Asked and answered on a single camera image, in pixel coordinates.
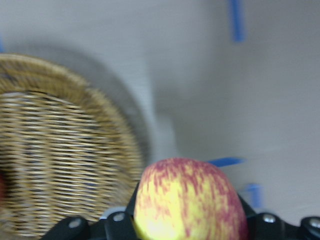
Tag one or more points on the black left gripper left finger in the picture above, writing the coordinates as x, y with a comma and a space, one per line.
118, 225

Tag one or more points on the round woven wicker basket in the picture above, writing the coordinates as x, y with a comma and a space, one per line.
65, 149

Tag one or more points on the red yellow striped apple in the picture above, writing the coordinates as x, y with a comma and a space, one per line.
187, 199

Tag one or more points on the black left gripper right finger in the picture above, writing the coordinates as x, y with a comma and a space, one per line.
269, 226

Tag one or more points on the dark red apple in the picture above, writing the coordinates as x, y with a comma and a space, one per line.
2, 187

